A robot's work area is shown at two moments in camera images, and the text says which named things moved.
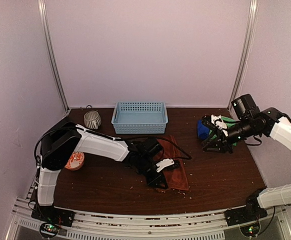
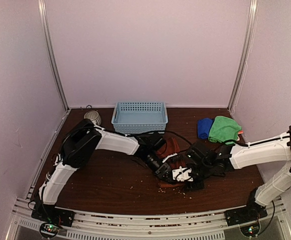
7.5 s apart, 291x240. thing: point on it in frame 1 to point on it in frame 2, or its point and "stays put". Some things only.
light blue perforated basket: [140, 118] stays put
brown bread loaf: [176, 176] stays put
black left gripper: [154, 182] to [162, 171]
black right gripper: [222, 142] to [200, 186]
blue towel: [203, 131] stays put
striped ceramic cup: [92, 120] stays put
